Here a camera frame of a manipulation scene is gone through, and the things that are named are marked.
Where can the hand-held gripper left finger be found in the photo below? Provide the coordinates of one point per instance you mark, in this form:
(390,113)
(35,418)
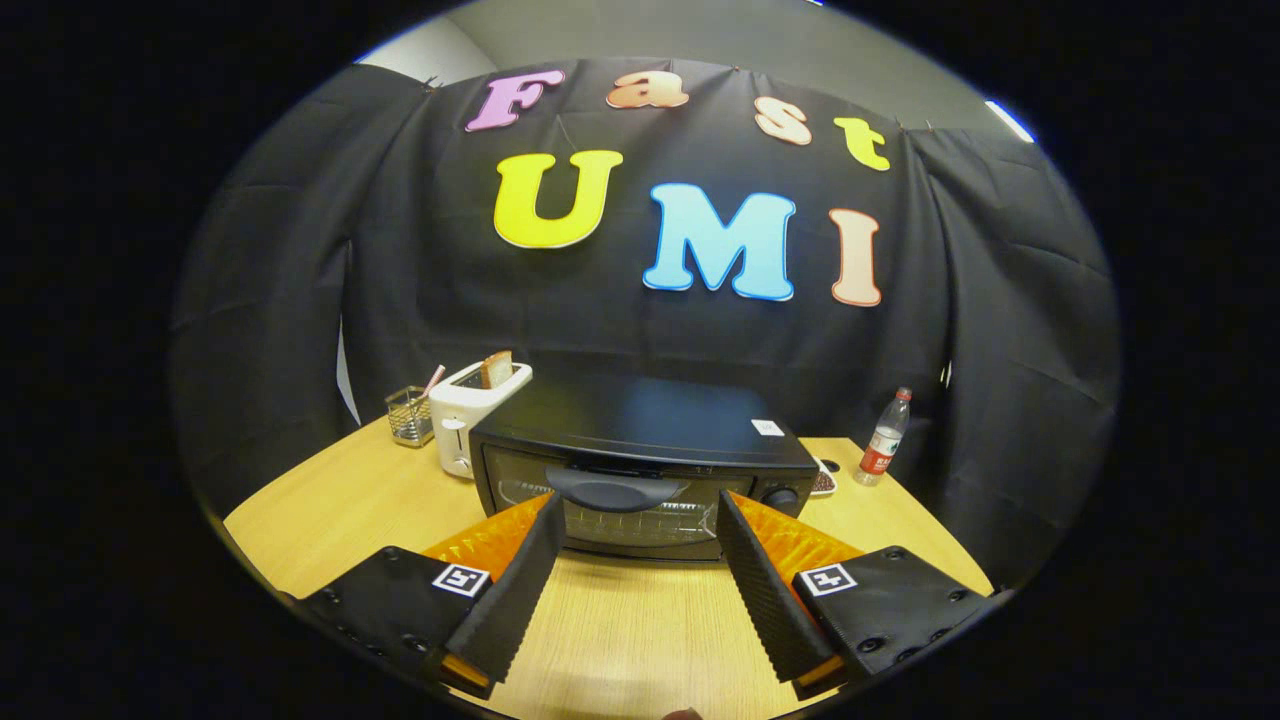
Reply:
(510,610)

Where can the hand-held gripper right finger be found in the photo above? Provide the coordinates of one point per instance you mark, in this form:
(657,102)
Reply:
(765,610)

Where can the black toaster oven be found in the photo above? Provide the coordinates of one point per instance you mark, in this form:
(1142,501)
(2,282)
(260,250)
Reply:
(640,415)

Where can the white pop-up toaster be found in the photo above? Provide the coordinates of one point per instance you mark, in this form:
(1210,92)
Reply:
(462,425)

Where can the white divided bean dish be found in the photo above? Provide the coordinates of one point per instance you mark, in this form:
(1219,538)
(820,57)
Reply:
(823,482)

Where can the clear plastic water bottle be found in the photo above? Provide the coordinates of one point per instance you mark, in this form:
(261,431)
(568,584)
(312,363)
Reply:
(882,445)

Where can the brown bread slice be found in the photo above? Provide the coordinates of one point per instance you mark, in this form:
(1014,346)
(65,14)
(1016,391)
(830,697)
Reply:
(497,370)

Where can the pink stick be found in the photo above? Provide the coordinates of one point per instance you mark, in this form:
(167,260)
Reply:
(435,380)

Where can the black backdrop cloth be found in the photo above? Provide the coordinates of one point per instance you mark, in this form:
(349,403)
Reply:
(620,320)

